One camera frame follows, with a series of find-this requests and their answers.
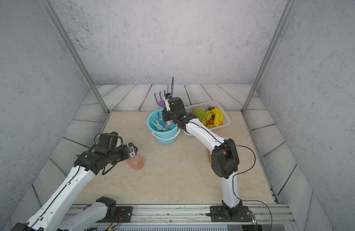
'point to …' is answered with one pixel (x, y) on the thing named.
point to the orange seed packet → (209, 153)
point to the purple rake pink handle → (163, 103)
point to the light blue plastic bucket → (166, 137)
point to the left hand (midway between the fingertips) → (133, 151)
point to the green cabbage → (199, 112)
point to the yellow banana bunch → (218, 116)
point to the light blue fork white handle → (156, 123)
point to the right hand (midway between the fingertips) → (164, 110)
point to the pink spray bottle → (136, 162)
